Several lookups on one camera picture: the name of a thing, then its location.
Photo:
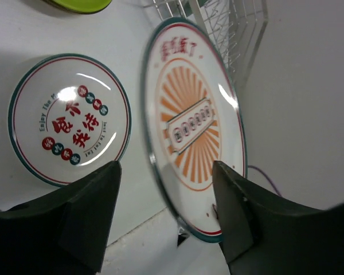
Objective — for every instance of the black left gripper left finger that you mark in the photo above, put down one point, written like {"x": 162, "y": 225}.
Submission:
{"x": 63, "y": 232}

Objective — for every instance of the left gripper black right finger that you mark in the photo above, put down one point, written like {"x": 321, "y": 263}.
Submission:
{"x": 263, "y": 233}

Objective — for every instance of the white plate red characters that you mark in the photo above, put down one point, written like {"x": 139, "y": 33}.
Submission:
{"x": 68, "y": 115}

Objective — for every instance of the white plate orange sunburst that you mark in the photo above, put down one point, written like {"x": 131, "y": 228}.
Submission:
{"x": 191, "y": 118}

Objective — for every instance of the lime green plate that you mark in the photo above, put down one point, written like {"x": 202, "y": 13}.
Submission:
{"x": 80, "y": 6}

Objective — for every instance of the metal wire dish rack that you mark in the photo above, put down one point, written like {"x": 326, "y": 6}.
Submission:
{"x": 236, "y": 27}

